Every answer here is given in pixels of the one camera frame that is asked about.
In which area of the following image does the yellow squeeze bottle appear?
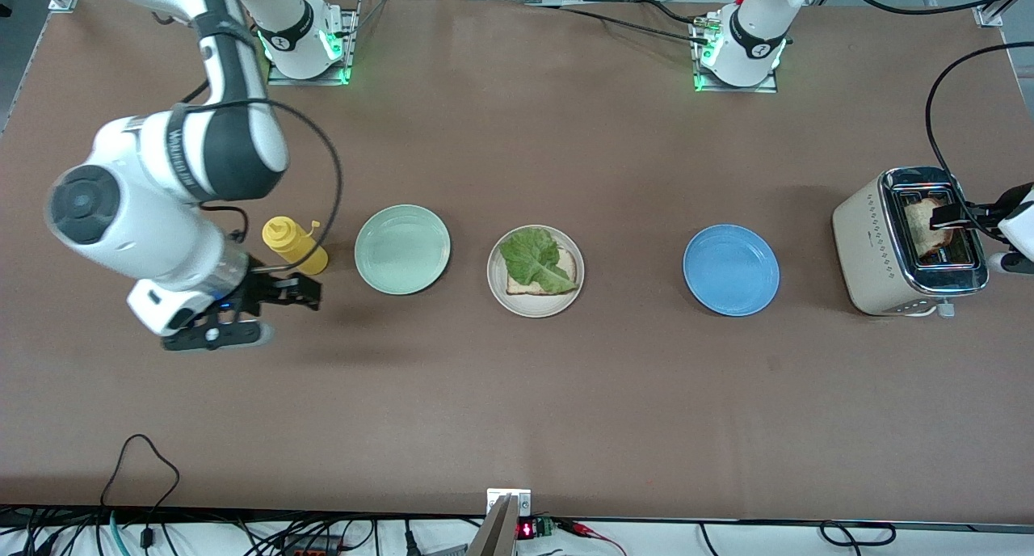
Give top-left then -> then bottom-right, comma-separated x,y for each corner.
262,215 -> 330,276

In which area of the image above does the toasted bread slice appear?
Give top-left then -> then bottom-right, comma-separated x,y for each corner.
506,249 -> 578,297
903,196 -> 958,259

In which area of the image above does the green lettuce leaf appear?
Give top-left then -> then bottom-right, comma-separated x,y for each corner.
498,226 -> 578,294

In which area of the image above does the light green plate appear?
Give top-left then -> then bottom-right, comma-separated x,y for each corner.
355,204 -> 452,296

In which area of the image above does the blue plate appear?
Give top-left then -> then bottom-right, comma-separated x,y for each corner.
683,223 -> 781,318

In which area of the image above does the beige plate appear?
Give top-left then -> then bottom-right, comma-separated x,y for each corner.
487,224 -> 585,319

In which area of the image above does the beige chrome toaster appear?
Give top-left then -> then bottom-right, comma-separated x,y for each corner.
832,166 -> 990,318

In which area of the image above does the red clip lead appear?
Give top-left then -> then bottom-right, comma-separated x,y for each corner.
556,519 -> 629,556

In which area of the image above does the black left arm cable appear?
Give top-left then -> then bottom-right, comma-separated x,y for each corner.
840,0 -> 1034,242

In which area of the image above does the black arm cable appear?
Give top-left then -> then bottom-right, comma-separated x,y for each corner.
174,95 -> 344,276
840,0 -> 1034,242

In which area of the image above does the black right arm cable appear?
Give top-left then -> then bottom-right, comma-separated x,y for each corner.
174,95 -> 344,276

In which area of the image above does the black looped cable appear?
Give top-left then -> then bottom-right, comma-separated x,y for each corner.
99,433 -> 181,550

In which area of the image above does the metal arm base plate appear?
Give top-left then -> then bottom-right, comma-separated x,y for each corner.
692,11 -> 780,94
267,0 -> 358,86

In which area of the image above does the teal cable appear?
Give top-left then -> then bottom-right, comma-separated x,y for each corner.
107,510 -> 132,556

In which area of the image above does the white mounting bracket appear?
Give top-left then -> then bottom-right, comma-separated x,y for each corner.
486,488 -> 532,518

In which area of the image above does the grey metal mount bar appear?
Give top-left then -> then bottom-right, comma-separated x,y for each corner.
467,495 -> 519,556

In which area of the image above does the black coiled cable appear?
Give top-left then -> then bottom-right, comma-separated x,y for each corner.
818,520 -> 897,548

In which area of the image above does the long thin dark cable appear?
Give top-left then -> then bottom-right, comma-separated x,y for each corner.
523,2 -> 712,44

